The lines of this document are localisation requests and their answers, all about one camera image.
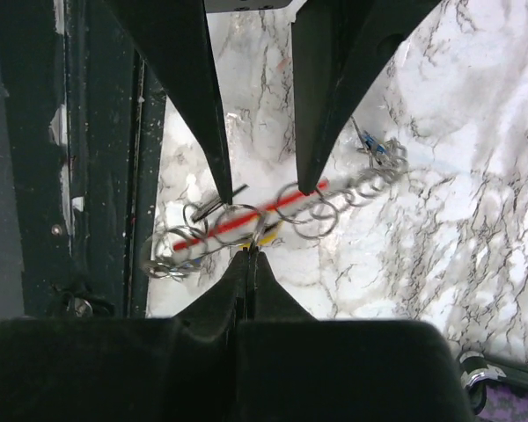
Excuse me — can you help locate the black poker chip case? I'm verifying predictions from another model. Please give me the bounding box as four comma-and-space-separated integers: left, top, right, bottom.
458, 351, 528, 422

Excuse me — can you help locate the black key fob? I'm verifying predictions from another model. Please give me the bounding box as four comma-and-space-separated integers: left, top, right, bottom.
191, 193, 224, 222

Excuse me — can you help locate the blue key tag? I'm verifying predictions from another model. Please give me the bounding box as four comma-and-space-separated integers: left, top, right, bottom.
360, 131, 386, 156

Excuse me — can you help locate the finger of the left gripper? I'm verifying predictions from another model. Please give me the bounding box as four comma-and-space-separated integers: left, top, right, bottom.
107, 0, 232, 204
291, 0, 437, 193

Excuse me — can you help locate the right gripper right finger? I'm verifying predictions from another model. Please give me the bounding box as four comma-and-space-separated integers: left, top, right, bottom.
236, 253, 473, 421

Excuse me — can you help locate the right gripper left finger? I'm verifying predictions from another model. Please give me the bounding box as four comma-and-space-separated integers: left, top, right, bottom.
0, 251, 249, 421

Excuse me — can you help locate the red keyring with keys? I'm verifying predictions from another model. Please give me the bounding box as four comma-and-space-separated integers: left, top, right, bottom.
140, 131, 408, 280

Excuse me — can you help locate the yellow tagged key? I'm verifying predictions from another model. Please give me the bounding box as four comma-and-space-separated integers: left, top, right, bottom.
256, 221, 282, 247

